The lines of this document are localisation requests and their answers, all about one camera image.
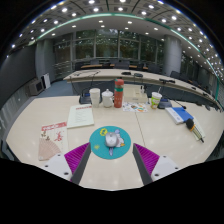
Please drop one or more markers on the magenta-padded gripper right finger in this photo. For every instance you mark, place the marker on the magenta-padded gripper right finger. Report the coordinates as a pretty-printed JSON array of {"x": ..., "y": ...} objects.
[{"x": 146, "y": 158}]

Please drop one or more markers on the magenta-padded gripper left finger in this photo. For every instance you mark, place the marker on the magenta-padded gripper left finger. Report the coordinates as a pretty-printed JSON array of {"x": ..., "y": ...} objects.
[{"x": 77, "y": 157}]

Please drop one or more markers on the silver grey computer mouse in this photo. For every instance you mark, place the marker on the silver grey computer mouse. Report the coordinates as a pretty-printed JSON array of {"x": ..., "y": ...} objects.
[{"x": 111, "y": 139}]

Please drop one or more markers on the round teal printed mouse pad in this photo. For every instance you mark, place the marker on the round teal printed mouse pad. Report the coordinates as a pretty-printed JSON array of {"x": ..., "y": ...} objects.
[{"x": 100, "y": 146}]

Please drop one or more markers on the red and white pamphlet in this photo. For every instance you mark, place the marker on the red and white pamphlet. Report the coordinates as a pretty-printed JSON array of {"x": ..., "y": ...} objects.
[{"x": 53, "y": 140}]

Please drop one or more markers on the white printed document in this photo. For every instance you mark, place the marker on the white printed document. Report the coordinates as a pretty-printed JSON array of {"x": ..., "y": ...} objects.
[{"x": 80, "y": 116}]

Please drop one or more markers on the colourful sticker sheet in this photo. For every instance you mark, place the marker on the colourful sticker sheet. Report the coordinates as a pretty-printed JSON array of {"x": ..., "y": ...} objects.
[{"x": 135, "y": 106}]

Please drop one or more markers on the blue and white book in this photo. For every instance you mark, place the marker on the blue and white book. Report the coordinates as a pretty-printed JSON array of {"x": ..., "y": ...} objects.
[{"x": 180, "y": 115}]

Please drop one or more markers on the black handheld microphone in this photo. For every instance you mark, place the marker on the black handheld microphone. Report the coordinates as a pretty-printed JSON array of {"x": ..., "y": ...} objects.
[{"x": 190, "y": 124}]

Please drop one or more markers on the black desk microphone base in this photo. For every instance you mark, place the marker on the black desk microphone base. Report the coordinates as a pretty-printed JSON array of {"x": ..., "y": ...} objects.
[
  {"x": 166, "y": 104},
  {"x": 84, "y": 99}
]

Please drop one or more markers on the green printed paper cup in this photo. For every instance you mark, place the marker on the green printed paper cup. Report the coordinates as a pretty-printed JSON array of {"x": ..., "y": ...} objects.
[{"x": 155, "y": 100}]

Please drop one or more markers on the pale green paper sheet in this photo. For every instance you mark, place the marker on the pale green paper sheet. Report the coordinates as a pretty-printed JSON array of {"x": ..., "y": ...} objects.
[{"x": 201, "y": 128}]

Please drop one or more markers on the plain white paper cup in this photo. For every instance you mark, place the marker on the plain white paper cup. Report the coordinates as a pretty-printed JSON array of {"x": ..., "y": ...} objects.
[{"x": 95, "y": 97}]

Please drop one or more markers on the white lidded mug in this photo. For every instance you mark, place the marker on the white lidded mug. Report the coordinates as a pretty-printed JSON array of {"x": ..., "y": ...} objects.
[{"x": 107, "y": 98}]

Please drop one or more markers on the red drink bottle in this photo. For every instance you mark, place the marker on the red drink bottle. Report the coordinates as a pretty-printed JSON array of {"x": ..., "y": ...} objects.
[{"x": 118, "y": 93}]

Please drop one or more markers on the long curved conference desk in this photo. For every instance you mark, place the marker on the long curved conference desk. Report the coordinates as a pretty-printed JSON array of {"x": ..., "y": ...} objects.
[{"x": 100, "y": 75}]

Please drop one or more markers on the dark office chairs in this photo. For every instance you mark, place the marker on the dark office chairs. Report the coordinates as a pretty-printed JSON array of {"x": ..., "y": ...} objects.
[{"x": 121, "y": 63}]

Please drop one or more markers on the ceiling lights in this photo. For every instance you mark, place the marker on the ceiling lights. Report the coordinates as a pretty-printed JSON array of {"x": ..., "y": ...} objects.
[{"x": 96, "y": 9}]

